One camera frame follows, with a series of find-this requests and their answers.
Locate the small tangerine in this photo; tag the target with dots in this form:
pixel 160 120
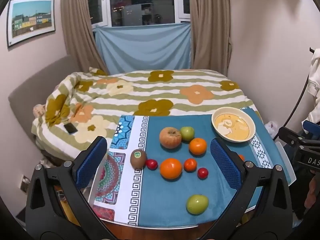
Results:
pixel 241 157
pixel 190 164

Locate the framed wall picture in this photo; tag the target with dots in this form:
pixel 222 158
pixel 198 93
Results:
pixel 31 20

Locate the black smartphone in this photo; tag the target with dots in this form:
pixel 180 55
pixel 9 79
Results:
pixel 70 128

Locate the medium orange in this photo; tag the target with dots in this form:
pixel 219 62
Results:
pixel 197 146

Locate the blue patterned tablecloth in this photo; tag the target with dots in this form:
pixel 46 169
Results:
pixel 170 200

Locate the green apple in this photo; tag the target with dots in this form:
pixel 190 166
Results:
pixel 197 204
pixel 187 133

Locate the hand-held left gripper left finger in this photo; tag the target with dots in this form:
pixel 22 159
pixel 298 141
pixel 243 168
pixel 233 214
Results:
pixel 91 163

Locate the pink patterned pillow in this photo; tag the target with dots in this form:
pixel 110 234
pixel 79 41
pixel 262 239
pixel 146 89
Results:
pixel 38 110

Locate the brown kiwi with green sticker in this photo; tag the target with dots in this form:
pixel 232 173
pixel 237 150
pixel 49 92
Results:
pixel 138 159

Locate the beige curtain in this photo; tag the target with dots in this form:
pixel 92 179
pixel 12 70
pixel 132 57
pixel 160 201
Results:
pixel 210 25
pixel 77 25

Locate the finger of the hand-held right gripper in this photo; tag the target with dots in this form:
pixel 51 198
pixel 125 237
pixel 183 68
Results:
pixel 292 136
pixel 312 128

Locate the grey bed headboard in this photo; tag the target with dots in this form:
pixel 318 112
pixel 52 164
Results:
pixel 32 87

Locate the clear plastic bag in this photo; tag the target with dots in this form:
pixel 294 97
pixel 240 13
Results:
pixel 271 128

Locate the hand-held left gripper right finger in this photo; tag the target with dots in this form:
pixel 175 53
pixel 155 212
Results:
pixel 225 163

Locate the floral striped blanket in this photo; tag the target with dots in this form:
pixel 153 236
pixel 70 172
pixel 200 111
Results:
pixel 155 95

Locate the red apple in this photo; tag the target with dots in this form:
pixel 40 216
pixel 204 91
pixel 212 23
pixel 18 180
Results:
pixel 170 137

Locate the red cherry tomato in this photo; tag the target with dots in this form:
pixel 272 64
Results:
pixel 151 164
pixel 202 173

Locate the white garment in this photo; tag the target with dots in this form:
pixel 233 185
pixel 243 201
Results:
pixel 315 80

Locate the light blue hanging cloth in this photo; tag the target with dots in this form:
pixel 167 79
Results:
pixel 143 48

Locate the cream bowl with cartoon print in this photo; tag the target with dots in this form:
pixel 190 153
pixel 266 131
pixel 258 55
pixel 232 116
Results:
pixel 233 126

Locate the window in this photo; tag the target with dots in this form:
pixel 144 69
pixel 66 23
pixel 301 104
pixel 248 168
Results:
pixel 142 2

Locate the large orange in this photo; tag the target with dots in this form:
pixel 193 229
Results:
pixel 171 169

